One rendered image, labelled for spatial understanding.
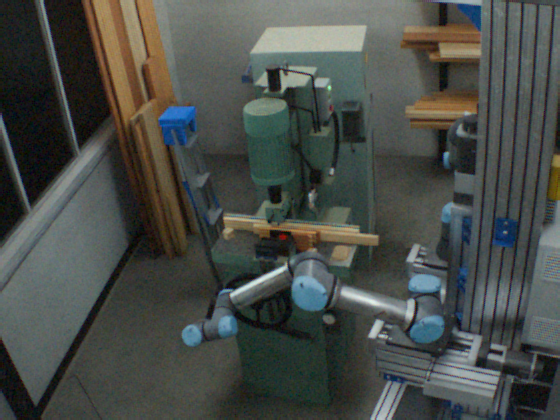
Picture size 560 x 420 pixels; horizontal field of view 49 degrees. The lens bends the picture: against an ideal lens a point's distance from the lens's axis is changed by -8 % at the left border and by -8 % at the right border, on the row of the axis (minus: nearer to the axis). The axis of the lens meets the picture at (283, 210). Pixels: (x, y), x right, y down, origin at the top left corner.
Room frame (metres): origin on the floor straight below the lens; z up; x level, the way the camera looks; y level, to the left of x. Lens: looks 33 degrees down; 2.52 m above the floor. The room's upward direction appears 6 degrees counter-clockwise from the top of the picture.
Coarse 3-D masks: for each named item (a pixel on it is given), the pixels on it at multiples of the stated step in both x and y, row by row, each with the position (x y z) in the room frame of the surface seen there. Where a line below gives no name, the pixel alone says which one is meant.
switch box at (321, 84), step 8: (320, 80) 2.60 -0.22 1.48; (328, 80) 2.59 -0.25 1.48; (312, 88) 2.54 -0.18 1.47; (320, 88) 2.53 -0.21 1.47; (320, 96) 2.53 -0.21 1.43; (328, 96) 2.55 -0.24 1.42; (320, 104) 2.53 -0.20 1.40; (328, 104) 2.55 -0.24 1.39; (320, 112) 2.53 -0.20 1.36; (328, 112) 2.54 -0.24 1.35
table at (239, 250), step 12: (228, 240) 2.33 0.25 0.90; (240, 240) 2.32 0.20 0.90; (252, 240) 2.31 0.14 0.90; (216, 252) 2.25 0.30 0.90; (228, 252) 2.24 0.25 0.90; (240, 252) 2.23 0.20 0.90; (252, 252) 2.22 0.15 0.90; (300, 252) 2.19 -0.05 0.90; (324, 252) 2.17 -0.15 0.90; (240, 264) 2.22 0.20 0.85; (252, 264) 2.20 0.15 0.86; (336, 264) 2.08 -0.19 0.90; (348, 264) 2.07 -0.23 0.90; (348, 276) 2.06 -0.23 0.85
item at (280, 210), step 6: (282, 192) 2.39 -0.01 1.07; (288, 192) 2.39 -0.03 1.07; (282, 198) 2.35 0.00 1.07; (288, 198) 2.37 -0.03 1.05; (270, 204) 2.31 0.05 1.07; (276, 204) 2.31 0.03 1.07; (282, 204) 2.30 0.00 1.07; (288, 204) 2.36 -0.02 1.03; (270, 210) 2.28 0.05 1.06; (276, 210) 2.28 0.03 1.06; (282, 210) 2.28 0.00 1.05; (288, 210) 2.35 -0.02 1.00; (270, 216) 2.29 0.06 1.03; (276, 216) 2.28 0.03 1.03; (282, 216) 2.28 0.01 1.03
